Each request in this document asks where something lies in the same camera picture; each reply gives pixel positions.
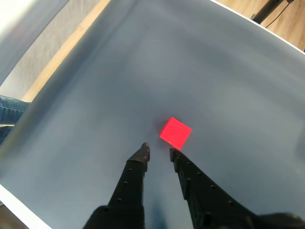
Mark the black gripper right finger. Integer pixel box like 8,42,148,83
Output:
169,147,256,229

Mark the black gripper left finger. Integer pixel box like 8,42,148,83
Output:
83,142,151,229

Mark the red cube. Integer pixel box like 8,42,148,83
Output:
159,116,193,151

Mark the grey table mat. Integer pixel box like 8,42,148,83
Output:
0,0,305,229

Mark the person's leg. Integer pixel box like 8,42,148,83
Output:
0,94,31,145

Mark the thin black floor cable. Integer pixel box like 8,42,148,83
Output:
265,0,300,28

